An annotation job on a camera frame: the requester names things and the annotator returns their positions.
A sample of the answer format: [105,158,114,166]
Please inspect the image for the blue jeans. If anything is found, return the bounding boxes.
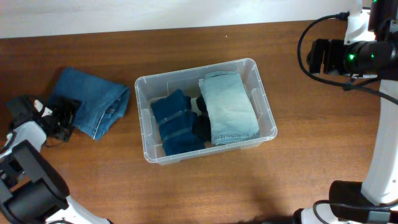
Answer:
[48,68,130,141]

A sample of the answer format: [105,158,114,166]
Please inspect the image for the dark teal garment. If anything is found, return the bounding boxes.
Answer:
[150,89,205,156]

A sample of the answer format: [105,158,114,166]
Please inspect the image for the light grey jeans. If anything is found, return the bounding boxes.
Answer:
[198,71,260,145]

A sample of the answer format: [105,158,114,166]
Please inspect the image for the black garment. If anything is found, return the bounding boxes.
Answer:
[192,95,211,141]

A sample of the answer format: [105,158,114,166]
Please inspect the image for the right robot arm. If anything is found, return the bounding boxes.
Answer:
[292,0,397,224]

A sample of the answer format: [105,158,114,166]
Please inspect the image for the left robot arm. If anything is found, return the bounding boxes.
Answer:
[1,95,112,224]

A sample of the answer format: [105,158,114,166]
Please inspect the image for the clear plastic storage bin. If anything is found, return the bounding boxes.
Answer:
[134,58,277,165]

